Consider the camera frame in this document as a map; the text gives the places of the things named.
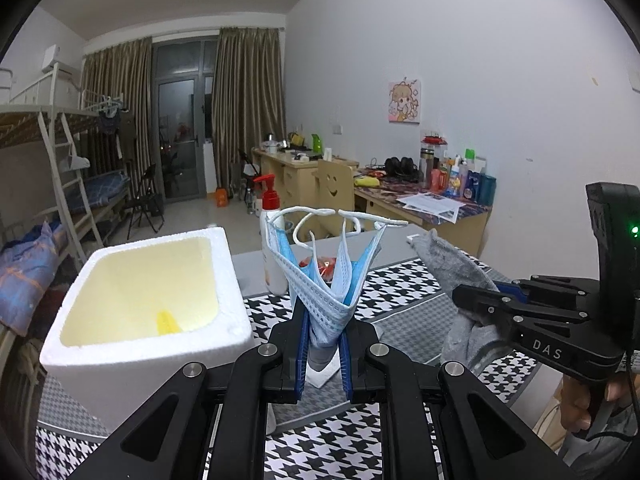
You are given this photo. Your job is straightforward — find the printed papers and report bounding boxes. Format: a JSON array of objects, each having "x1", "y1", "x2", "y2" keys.
[{"x1": 397, "y1": 191, "x2": 466, "y2": 224}]

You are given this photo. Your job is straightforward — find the blue plaid bed sheet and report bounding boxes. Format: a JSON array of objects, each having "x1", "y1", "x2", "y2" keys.
[{"x1": 82, "y1": 170, "x2": 131, "y2": 206}]

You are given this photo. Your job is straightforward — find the person's right forearm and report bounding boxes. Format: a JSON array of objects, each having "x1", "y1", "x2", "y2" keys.
[{"x1": 560, "y1": 405, "x2": 640, "y2": 480}]

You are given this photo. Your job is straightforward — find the hanging dark clothes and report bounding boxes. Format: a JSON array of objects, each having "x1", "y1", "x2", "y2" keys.
[{"x1": 97, "y1": 95, "x2": 136, "y2": 137}]

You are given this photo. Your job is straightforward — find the grey sock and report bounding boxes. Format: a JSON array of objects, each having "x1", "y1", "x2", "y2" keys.
[{"x1": 411, "y1": 229, "x2": 506, "y2": 378}]

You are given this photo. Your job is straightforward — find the houndstooth tablecloth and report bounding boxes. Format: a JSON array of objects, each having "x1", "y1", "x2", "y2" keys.
[{"x1": 35, "y1": 255, "x2": 543, "y2": 480}]

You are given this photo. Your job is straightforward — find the cartoon wall poster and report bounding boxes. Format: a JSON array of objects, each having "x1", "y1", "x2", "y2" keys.
[{"x1": 387, "y1": 78, "x2": 422, "y2": 124}]

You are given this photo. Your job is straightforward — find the glass balcony door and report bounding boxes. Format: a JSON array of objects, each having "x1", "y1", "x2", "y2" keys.
[{"x1": 151, "y1": 37, "x2": 218, "y2": 201}]

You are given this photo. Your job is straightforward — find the wooden chair with smiley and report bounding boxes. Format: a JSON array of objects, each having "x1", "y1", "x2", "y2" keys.
[{"x1": 312, "y1": 159, "x2": 355, "y2": 241}]

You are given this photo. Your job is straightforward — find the black headphones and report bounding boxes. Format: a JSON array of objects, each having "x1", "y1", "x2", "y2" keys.
[{"x1": 384, "y1": 156, "x2": 421, "y2": 179}]

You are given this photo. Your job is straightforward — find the blue face mask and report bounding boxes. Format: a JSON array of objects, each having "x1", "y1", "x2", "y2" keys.
[
  {"x1": 327, "y1": 208, "x2": 410, "y2": 351},
  {"x1": 261, "y1": 206, "x2": 351, "y2": 361}
]

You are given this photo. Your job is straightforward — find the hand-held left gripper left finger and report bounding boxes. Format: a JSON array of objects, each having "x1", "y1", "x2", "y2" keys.
[{"x1": 65, "y1": 300, "x2": 308, "y2": 480}]

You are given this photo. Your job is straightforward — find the white air conditioner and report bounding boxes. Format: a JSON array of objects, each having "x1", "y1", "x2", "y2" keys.
[{"x1": 42, "y1": 46, "x2": 81, "y2": 78}]

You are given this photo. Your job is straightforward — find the white pump bottle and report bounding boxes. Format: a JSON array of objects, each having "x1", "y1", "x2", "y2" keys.
[{"x1": 253, "y1": 174, "x2": 291, "y2": 295}]

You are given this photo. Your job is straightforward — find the white foam box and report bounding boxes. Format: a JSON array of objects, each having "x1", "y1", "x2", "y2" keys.
[{"x1": 39, "y1": 226, "x2": 255, "y2": 436}]

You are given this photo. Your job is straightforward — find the blue plaid quilt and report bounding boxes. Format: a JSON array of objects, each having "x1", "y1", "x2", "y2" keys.
[{"x1": 0, "y1": 220, "x2": 63, "y2": 341}]

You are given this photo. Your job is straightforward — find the black folding chair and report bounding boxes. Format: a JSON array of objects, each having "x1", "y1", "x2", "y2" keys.
[{"x1": 122, "y1": 164, "x2": 166, "y2": 241}]

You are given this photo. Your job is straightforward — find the brown curtain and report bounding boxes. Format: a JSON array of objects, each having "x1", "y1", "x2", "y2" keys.
[
  {"x1": 80, "y1": 36, "x2": 153, "y2": 201},
  {"x1": 212, "y1": 26, "x2": 286, "y2": 196}
]

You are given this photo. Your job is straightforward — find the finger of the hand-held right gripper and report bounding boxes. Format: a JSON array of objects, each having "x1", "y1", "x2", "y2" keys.
[
  {"x1": 497, "y1": 275, "x2": 603, "y2": 312},
  {"x1": 452, "y1": 284, "x2": 592, "y2": 334}
]

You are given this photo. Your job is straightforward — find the cluster of toiletry bottles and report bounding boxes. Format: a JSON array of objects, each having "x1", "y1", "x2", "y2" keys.
[{"x1": 419, "y1": 130, "x2": 498, "y2": 206}]

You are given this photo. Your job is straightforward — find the person's right hand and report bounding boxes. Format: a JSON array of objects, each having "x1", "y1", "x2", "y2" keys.
[{"x1": 559, "y1": 374, "x2": 633, "y2": 433}]

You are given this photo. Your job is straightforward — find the wooden desk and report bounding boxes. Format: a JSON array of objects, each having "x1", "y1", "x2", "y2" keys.
[
  {"x1": 251, "y1": 147, "x2": 361, "y2": 221},
  {"x1": 352, "y1": 180, "x2": 491, "y2": 261}
]

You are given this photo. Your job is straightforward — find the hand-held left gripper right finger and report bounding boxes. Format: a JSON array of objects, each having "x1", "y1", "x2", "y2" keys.
[{"x1": 339, "y1": 324, "x2": 571, "y2": 480}]

